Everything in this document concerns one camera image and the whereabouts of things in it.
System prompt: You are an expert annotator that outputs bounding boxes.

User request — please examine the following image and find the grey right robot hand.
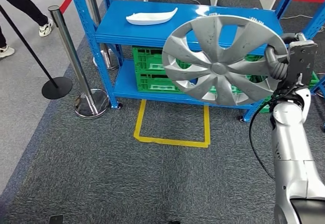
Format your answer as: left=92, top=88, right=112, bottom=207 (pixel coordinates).
left=264, top=32, right=300, bottom=81

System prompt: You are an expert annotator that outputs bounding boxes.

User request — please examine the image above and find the silver wheel hubcap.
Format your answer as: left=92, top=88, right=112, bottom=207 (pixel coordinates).
left=161, top=14, right=289, bottom=107

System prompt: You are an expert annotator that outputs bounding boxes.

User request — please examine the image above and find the blue metal shelf rack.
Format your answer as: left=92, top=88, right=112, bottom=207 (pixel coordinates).
left=66, top=0, right=325, bottom=123

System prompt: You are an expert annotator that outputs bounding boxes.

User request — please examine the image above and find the white plastic trim part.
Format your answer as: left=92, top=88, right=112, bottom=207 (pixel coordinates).
left=126, top=7, right=179, bottom=26

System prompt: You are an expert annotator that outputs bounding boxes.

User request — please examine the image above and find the black robot foot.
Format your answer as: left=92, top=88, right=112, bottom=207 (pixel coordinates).
left=49, top=214, right=64, bottom=224

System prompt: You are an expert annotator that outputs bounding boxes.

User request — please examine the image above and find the person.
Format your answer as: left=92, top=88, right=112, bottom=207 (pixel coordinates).
left=0, top=0, right=54, bottom=59

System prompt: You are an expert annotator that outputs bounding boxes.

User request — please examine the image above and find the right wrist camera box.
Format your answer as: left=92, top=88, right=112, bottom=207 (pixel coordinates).
left=287, top=33, right=318, bottom=87

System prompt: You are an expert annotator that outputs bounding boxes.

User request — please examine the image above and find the black camera cable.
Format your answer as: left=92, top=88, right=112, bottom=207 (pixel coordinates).
left=249, top=86, right=300, bottom=183

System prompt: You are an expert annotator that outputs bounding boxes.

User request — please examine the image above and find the chrome stanchion post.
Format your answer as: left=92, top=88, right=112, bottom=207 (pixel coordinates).
left=84, top=0, right=119, bottom=71
left=48, top=5, right=110, bottom=119

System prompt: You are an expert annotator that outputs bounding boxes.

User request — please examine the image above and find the black stanchion post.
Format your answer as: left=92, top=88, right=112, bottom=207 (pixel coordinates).
left=0, top=4, right=73, bottom=100

